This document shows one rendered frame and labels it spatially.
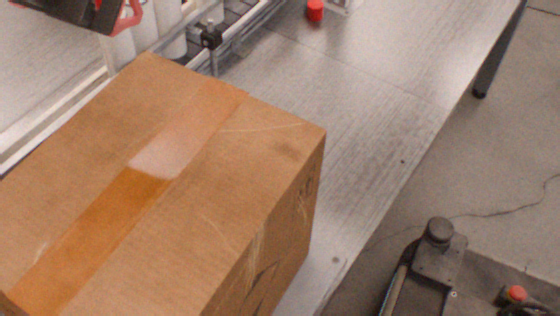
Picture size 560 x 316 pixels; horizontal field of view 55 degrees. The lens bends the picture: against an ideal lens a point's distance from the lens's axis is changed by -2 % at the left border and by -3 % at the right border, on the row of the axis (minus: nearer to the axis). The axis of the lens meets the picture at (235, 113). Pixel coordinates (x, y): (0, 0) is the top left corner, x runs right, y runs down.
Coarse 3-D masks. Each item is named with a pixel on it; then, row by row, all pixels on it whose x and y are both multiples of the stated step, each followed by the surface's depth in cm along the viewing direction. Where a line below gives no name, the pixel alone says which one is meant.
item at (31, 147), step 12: (216, 0) 96; (204, 12) 95; (180, 24) 92; (192, 24) 93; (168, 36) 90; (156, 48) 88; (132, 60) 86; (72, 108) 80; (60, 120) 78; (48, 132) 77; (36, 144) 75; (24, 156) 74; (0, 168) 73; (12, 168) 73; (0, 180) 72
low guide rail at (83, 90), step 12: (192, 0) 104; (96, 72) 92; (84, 84) 90; (96, 84) 91; (72, 96) 88; (84, 96) 90; (60, 108) 87; (36, 120) 85; (48, 120) 86; (24, 132) 83; (36, 132) 85; (12, 144) 82; (24, 144) 84; (0, 156) 81
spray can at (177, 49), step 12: (156, 0) 88; (168, 0) 88; (180, 0) 90; (156, 12) 90; (168, 12) 90; (180, 12) 92; (168, 24) 92; (180, 36) 95; (168, 48) 96; (180, 48) 96
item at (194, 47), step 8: (224, 0) 110; (232, 0) 109; (240, 0) 109; (248, 0) 109; (256, 0) 109; (224, 8) 108; (232, 8) 108; (240, 8) 108; (248, 8) 108; (224, 16) 106; (232, 16) 106; (240, 16) 106; (224, 24) 105; (232, 24) 105; (192, 40) 102; (192, 48) 100; (200, 48) 100; (192, 56) 99; (184, 64) 97
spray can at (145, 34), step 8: (144, 0) 84; (128, 8) 84; (144, 8) 84; (152, 8) 86; (128, 16) 85; (144, 16) 85; (152, 16) 87; (144, 24) 86; (152, 24) 88; (136, 32) 87; (144, 32) 87; (152, 32) 88; (136, 40) 89; (144, 40) 89; (152, 40) 89; (136, 48) 90; (144, 48) 90
